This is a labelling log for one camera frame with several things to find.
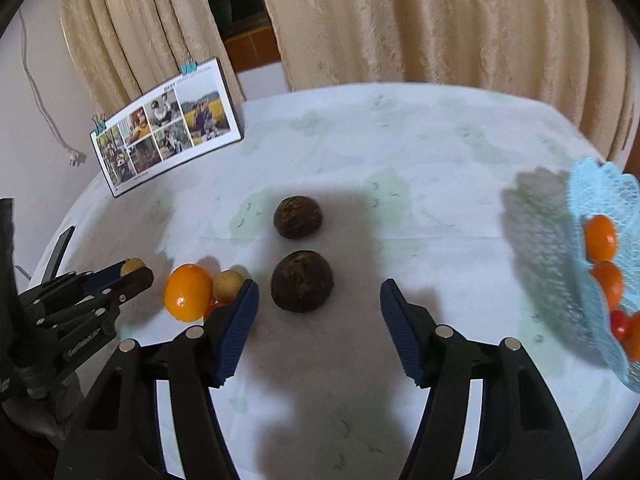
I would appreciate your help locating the tan longan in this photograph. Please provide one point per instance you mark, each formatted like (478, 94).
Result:
(227, 285)
(130, 265)

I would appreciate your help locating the black smartphone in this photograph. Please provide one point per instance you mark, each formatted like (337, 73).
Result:
(57, 255)

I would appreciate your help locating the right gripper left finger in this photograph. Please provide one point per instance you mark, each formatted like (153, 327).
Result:
(150, 415)

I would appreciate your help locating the dark brown fruit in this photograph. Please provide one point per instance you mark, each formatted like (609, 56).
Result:
(301, 282)
(297, 217)

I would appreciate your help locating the beige curtain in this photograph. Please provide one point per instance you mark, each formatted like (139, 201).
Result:
(125, 48)
(576, 55)

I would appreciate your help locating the teal binder clip left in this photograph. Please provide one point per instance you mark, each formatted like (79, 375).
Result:
(99, 122)

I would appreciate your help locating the red cherry tomato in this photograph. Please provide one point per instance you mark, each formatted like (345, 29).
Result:
(619, 324)
(214, 306)

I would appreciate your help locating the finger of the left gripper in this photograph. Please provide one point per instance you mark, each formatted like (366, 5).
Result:
(72, 286)
(93, 317)

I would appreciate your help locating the light blue lattice basket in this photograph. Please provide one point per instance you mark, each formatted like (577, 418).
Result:
(601, 188)

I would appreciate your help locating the teal binder clip right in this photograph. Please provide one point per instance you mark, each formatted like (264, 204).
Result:
(189, 67)

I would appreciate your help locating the white floral tablecloth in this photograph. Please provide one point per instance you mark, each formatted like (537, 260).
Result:
(456, 194)

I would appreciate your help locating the large yellow-orange fruit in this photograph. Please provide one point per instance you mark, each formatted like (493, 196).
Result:
(188, 292)

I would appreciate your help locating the photo collage calendar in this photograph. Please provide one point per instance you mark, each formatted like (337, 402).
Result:
(179, 120)

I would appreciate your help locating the beige curtain right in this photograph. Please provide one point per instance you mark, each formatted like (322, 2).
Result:
(576, 55)

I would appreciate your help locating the beige curtain left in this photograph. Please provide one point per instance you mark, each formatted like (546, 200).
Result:
(125, 48)

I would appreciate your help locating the grey gloved left hand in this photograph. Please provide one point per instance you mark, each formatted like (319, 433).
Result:
(37, 407)

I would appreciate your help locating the teal binder clip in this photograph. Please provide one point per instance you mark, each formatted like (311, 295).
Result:
(99, 122)
(189, 67)

